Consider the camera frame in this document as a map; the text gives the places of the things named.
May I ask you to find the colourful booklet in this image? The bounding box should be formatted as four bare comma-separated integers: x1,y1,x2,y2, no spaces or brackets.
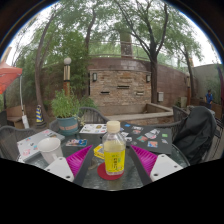
65,138,88,148

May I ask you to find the clear bottle with yellow label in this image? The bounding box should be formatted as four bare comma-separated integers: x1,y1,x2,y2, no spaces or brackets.
102,120,127,177

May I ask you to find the black laptop with stickers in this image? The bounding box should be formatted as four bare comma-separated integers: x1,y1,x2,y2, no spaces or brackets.
119,122,173,155

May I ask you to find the white mug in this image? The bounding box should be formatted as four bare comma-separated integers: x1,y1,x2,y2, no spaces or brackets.
36,137,64,165

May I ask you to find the dark forked-trunk tree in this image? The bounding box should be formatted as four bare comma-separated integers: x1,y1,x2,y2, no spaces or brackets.
113,0,204,104

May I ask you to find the closed maroon patio umbrella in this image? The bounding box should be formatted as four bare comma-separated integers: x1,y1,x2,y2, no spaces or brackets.
216,66,224,111

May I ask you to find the flat round red coaster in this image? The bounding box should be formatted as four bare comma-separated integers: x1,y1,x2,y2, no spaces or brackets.
96,162,125,181

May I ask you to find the orange canopy tent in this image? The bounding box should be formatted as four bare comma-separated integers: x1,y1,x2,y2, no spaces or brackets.
0,59,31,129

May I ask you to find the white printed magazine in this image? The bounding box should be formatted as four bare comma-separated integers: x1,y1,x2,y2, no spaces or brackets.
79,123,108,135

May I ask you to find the slanted brown-trunk tree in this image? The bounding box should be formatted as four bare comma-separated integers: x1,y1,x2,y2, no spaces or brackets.
9,0,101,124

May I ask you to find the person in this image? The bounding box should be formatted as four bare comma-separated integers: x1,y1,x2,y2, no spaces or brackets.
204,89,214,105

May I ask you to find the wooden bench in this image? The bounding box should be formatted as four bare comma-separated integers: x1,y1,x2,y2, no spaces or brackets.
6,104,28,129

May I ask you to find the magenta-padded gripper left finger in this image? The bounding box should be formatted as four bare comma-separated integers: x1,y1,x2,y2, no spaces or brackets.
44,144,96,187

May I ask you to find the grey laptop with stickers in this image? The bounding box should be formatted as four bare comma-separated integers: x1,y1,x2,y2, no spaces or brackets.
16,128,66,163

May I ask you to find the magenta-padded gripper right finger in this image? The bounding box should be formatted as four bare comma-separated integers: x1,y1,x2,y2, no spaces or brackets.
128,143,185,187

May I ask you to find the small yellow pack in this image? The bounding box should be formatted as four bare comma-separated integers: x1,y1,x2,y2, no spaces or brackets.
93,143,106,160

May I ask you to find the brown lamp post, globe light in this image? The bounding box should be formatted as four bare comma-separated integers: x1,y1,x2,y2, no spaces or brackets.
62,57,73,98

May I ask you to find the green plant in teal pot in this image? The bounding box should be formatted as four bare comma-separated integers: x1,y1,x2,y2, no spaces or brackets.
50,89,98,136

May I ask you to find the blue yellow striped cone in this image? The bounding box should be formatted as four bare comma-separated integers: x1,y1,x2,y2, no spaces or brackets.
35,104,45,124

